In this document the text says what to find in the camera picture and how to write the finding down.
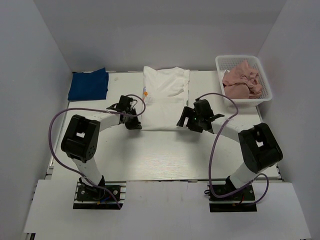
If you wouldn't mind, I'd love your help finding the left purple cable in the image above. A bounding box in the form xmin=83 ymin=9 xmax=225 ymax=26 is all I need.
xmin=48 ymin=93 xmax=147 ymax=210

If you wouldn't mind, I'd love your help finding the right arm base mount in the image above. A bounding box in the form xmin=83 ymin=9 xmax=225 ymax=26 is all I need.
xmin=204 ymin=185 xmax=257 ymax=213

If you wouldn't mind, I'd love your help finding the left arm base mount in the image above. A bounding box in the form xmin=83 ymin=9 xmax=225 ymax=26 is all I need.
xmin=73 ymin=181 xmax=127 ymax=210

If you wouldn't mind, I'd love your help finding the folded blue t-shirt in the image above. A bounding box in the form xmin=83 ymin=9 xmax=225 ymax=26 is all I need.
xmin=67 ymin=67 xmax=109 ymax=101

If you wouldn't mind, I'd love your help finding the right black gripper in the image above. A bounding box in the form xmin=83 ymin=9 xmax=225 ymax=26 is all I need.
xmin=177 ymin=106 xmax=203 ymax=133

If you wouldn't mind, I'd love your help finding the white plastic mesh basket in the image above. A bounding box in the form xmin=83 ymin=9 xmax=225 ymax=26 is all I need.
xmin=215 ymin=55 xmax=272 ymax=107

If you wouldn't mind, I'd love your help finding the pink t-shirt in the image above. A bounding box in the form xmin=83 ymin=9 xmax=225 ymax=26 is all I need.
xmin=222 ymin=60 xmax=263 ymax=99

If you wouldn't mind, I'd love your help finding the white printed t-shirt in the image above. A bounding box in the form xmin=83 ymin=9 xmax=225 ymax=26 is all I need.
xmin=141 ymin=66 xmax=190 ymax=132

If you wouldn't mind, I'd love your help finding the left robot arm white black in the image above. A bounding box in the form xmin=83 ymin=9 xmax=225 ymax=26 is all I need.
xmin=61 ymin=94 xmax=142 ymax=200

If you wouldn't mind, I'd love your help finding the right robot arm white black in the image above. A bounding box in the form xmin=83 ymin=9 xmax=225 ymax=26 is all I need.
xmin=176 ymin=99 xmax=283 ymax=200

